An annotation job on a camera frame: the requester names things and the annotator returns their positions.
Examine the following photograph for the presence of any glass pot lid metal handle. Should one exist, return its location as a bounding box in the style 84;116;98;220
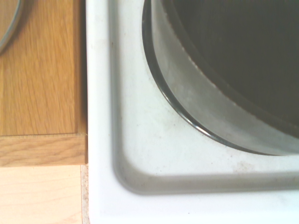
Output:
0;0;23;55

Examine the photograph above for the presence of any white electric stove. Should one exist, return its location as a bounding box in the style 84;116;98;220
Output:
80;0;299;224

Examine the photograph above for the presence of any dark saucepan with metal handle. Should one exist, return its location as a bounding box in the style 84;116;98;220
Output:
150;0;299;156

